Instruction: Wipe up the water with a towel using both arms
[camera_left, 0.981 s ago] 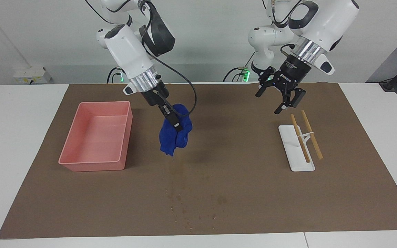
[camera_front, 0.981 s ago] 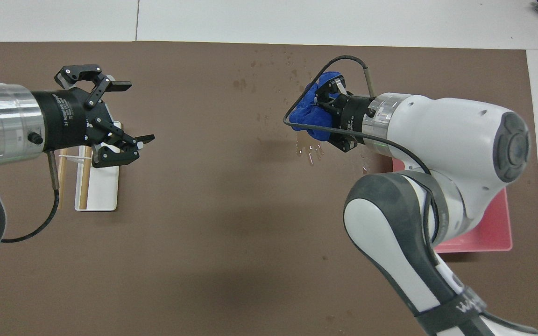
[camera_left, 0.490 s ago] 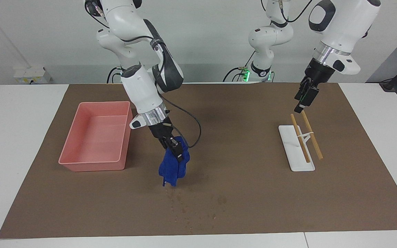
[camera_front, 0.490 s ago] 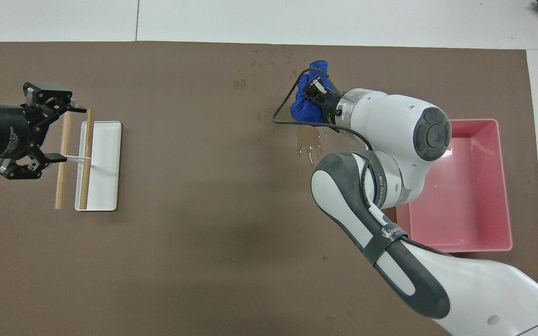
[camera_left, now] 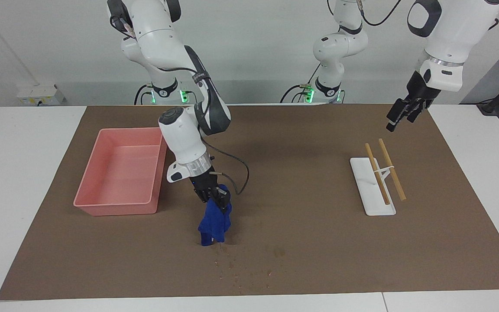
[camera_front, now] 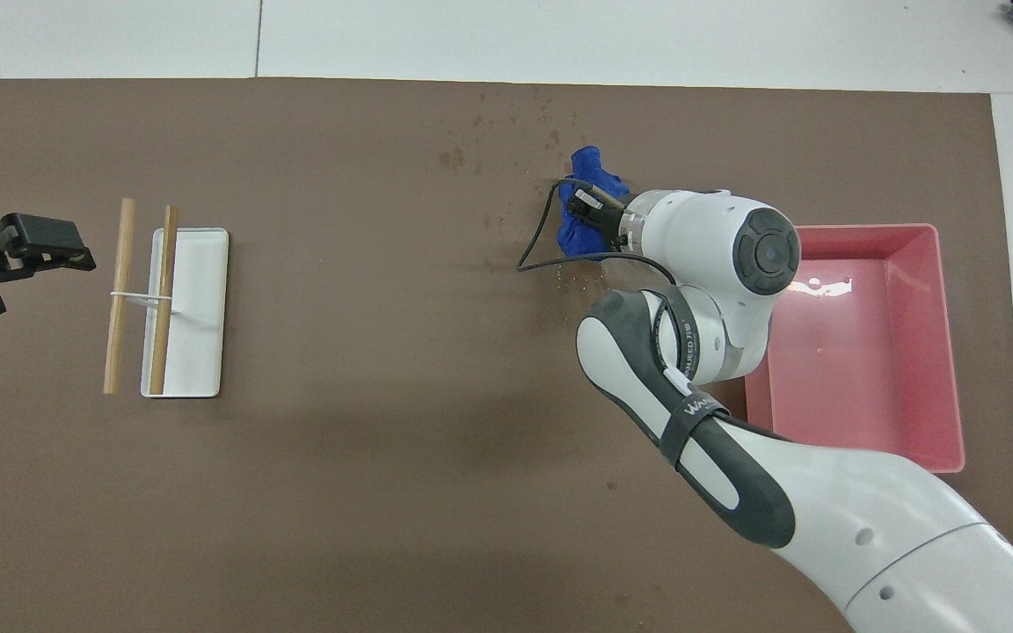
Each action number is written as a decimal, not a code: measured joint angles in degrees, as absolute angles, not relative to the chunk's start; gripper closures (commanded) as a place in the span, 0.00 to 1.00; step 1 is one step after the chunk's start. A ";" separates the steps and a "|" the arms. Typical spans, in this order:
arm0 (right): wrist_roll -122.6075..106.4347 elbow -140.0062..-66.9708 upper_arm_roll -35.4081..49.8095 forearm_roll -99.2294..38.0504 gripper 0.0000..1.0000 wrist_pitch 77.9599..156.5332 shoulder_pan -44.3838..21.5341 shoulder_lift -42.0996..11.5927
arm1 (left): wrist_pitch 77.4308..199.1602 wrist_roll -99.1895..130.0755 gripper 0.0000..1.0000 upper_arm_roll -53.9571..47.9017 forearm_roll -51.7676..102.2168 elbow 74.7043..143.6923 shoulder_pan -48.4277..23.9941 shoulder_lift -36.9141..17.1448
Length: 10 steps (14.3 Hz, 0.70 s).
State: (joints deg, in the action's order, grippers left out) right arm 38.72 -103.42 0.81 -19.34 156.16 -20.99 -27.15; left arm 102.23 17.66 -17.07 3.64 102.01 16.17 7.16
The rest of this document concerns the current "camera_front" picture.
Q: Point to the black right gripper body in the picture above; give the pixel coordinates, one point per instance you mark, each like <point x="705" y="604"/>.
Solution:
<point x="608" y="224"/>

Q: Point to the blue towel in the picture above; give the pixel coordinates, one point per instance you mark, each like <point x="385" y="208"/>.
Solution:
<point x="593" y="167"/>

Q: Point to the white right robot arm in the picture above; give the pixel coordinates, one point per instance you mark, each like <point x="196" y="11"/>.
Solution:
<point x="823" y="492"/>

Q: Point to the long wooden rod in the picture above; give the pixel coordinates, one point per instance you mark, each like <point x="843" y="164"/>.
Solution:
<point x="122" y="255"/>

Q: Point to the white rack tray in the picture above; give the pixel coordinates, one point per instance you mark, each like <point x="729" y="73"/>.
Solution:
<point x="199" y="325"/>

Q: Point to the pink plastic bin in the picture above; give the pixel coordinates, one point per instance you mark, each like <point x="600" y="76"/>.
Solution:
<point x="858" y="369"/>

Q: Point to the large brown table mat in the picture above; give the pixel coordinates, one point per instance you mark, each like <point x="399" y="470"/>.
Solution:
<point x="383" y="457"/>

